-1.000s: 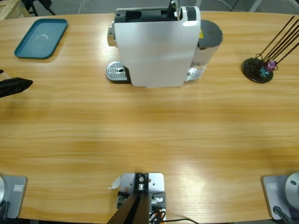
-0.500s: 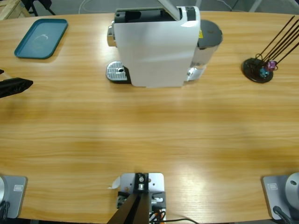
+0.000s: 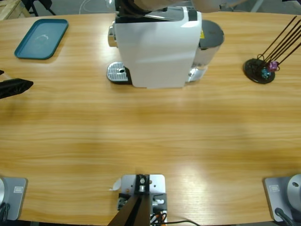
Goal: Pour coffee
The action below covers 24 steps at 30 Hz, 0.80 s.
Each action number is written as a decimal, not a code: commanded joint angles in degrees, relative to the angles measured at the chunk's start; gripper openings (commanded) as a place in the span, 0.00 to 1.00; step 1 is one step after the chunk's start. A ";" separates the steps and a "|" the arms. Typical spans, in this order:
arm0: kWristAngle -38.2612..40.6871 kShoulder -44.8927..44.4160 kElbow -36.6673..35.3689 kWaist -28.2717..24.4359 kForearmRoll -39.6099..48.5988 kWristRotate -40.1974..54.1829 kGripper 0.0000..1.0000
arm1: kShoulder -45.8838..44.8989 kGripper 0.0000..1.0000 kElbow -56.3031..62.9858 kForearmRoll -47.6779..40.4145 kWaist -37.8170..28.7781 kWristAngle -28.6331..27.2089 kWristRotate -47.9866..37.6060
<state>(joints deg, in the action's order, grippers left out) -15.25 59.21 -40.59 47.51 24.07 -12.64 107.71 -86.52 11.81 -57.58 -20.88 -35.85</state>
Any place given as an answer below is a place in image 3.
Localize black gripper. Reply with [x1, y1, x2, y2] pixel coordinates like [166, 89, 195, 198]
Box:
[116, 0, 151, 16]

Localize white capsule coffee machine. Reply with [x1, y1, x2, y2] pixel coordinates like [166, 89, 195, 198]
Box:
[105, 0, 225, 90]

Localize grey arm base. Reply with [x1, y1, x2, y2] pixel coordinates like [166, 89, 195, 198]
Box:
[0, 177, 28, 221]
[262, 173, 301, 222]

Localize teal plastic tray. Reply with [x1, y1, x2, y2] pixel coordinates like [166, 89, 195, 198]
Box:
[14, 18, 69, 60]

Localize black chair legs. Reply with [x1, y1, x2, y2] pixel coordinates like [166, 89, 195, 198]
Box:
[24, 0, 57, 17]

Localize grey metal leg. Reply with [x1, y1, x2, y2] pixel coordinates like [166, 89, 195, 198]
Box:
[250, 0, 264, 12]

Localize white tape tab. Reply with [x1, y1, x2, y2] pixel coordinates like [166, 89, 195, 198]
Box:
[108, 178, 122, 192]

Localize black capsule holder with rods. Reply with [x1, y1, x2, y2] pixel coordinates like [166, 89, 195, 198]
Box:
[243, 15, 301, 85]

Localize black base cable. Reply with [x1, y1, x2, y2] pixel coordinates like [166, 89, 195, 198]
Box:
[274, 207, 294, 226]
[0, 202, 11, 221]

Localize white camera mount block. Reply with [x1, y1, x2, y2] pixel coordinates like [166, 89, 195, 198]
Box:
[117, 174, 168, 223]

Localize dark camera mount post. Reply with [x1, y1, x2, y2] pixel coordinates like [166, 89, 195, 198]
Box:
[108, 174, 151, 226]

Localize orange mount wires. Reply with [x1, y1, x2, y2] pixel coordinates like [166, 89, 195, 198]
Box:
[150, 211, 166, 223]

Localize black mount cable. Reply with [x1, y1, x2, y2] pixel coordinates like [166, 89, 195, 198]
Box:
[164, 219, 200, 226]

